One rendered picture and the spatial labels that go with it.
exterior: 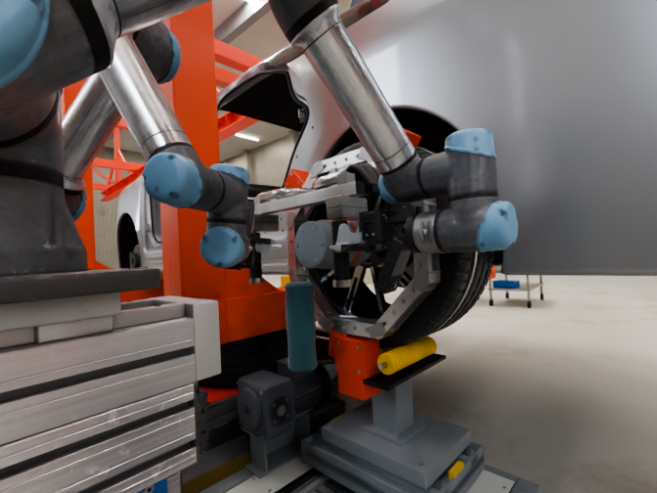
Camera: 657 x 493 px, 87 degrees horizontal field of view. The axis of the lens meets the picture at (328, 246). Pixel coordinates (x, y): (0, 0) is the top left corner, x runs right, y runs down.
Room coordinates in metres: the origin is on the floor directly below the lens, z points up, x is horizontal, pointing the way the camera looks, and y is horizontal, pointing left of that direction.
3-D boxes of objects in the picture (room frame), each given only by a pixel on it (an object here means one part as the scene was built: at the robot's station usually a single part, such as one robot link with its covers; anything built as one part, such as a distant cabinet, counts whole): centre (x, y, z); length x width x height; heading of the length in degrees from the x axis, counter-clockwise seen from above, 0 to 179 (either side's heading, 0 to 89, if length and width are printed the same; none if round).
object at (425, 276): (1.06, -0.07, 0.85); 0.54 x 0.07 x 0.54; 46
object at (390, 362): (1.04, -0.23, 0.51); 0.29 x 0.06 x 0.06; 136
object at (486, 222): (0.56, -0.24, 0.86); 0.11 x 0.08 x 0.09; 45
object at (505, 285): (4.82, -2.59, 0.46); 0.98 x 0.57 x 0.93; 143
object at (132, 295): (2.84, 1.64, 0.69); 0.52 x 0.17 x 0.35; 136
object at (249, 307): (1.49, 0.25, 0.69); 0.52 x 0.17 x 0.35; 136
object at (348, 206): (0.79, -0.05, 0.93); 0.09 x 0.05 x 0.05; 136
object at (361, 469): (1.19, -0.17, 0.13); 0.50 x 0.36 x 0.10; 46
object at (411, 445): (1.18, -0.19, 0.32); 0.40 x 0.30 x 0.28; 46
